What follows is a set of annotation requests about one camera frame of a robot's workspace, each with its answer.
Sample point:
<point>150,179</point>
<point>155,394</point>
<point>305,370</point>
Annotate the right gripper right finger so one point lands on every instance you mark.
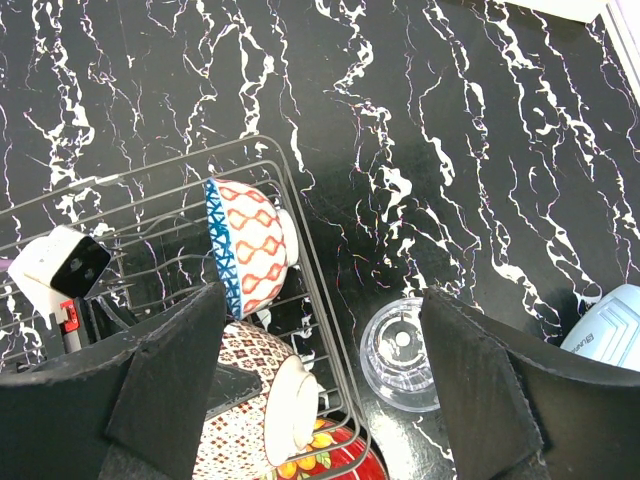
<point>516,407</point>

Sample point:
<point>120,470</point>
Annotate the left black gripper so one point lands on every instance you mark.
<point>78,323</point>

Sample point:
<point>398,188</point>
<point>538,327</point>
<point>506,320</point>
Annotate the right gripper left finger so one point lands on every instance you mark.
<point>131,406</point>

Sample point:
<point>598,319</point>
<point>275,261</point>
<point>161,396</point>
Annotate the brown patterned ceramic bowl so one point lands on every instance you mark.
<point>254,437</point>

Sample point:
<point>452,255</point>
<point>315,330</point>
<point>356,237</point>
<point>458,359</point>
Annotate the clear drinking glass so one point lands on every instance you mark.
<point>394,358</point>

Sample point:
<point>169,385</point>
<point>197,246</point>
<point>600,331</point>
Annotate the red floral plate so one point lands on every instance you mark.
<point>321,460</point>

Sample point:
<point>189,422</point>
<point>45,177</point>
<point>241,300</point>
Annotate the blue orange patterned bowl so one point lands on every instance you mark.
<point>254,243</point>

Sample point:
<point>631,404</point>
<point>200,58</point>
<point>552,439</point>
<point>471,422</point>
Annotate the light blue headphones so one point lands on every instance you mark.
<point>609,331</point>

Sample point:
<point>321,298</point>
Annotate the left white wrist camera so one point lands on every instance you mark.
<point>60,266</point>

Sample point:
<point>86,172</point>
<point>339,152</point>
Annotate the wire dish rack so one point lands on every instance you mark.
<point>153,221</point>

